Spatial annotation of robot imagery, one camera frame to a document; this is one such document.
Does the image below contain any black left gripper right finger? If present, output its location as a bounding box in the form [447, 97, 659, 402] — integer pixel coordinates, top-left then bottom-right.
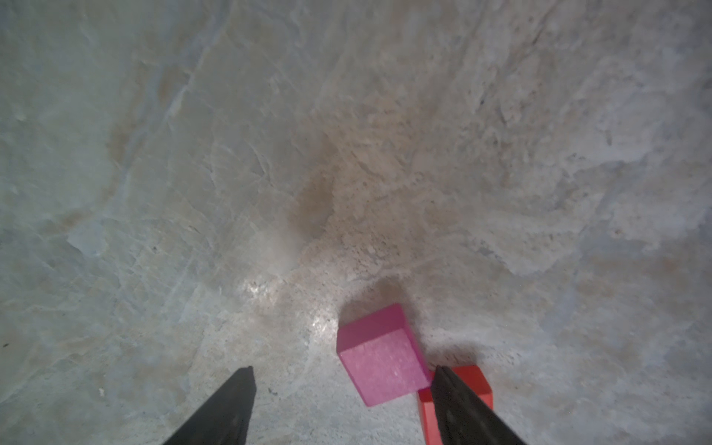
[430, 366, 526, 445]

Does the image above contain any magenta cube block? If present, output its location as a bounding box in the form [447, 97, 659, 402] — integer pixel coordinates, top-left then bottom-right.
[337, 303, 432, 407]

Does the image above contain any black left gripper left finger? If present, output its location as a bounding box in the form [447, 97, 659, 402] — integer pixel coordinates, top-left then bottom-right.
[164, 366, 257, 445]

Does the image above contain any red cube block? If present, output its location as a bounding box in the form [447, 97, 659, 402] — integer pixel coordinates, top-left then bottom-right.
[418, 365, 494, 445]

